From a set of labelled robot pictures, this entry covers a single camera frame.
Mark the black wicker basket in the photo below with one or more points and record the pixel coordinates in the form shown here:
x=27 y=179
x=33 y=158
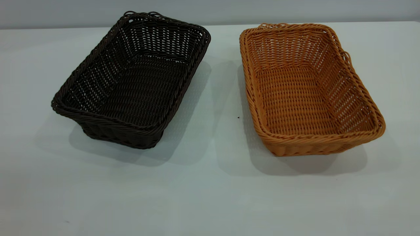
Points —
x=131 y=98

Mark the orange wicker basket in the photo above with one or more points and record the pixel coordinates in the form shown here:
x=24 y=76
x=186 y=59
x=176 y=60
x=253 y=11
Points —
x=295 y=105

